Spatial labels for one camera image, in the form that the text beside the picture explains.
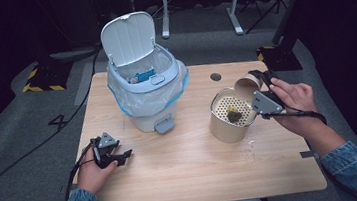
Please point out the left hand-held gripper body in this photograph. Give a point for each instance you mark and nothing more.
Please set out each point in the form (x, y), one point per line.
(105, 155)

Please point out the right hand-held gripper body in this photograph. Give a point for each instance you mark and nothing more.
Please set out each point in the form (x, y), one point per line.
(265, 103)

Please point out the yellow scrap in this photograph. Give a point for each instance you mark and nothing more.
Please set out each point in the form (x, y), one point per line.
(232, 109)

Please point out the dark wet tea bag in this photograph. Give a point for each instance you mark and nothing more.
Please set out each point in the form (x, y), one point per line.
(234, 116)

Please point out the beige round strainer container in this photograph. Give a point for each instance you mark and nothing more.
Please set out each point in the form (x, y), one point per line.
(226, 130)

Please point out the colourful blue snack box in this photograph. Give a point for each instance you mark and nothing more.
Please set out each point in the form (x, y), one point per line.
(145, 75)

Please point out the white pedal trash bin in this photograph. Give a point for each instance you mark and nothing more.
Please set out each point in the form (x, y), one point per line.
(129, 38)

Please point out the person's left hand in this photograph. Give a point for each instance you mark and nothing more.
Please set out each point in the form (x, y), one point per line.
(90, 176)

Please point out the person's right hand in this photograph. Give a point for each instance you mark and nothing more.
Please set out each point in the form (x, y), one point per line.
(296, 105)

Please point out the black stand base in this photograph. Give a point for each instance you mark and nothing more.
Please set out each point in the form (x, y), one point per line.
(281, 59)

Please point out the black round table grommet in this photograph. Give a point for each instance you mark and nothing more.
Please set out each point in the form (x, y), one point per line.
(215, 76)

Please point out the clear blue-edged bin liner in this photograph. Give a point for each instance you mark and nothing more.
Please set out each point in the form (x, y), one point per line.
(148, 102)

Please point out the grey tape piece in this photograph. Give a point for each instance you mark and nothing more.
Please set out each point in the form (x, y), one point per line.
(307, 154)

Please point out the black tripod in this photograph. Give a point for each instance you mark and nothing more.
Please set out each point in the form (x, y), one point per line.
(267, 7)

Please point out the yellow-black striped stand base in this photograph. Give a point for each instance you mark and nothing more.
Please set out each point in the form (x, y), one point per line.
(47, 79)

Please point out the dark slanted stand post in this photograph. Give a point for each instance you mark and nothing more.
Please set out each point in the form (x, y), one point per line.
(290, 5)

